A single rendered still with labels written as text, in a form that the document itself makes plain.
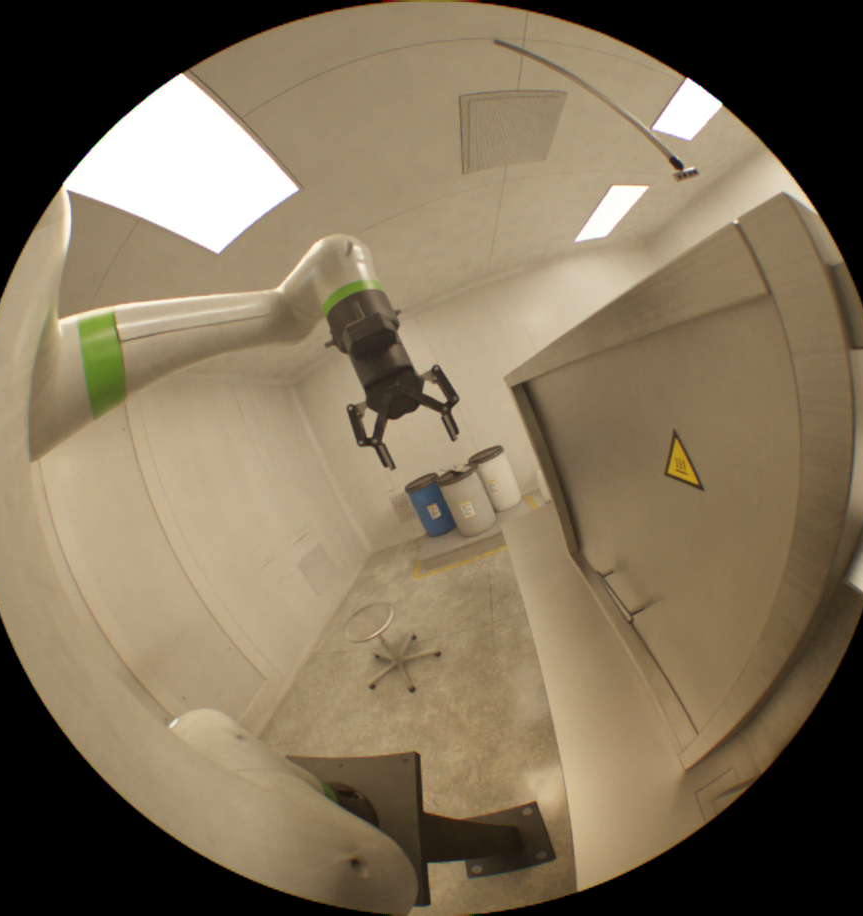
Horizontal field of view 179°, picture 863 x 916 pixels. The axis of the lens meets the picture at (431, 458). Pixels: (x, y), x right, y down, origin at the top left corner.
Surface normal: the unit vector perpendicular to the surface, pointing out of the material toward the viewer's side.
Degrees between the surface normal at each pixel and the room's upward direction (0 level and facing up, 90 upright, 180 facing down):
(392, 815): 0
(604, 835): 0
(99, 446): 90
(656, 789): 0
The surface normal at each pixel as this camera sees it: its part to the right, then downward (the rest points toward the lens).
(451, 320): -0.11, 0.18
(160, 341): 0.97, 0.22
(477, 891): -0.42, -0.90
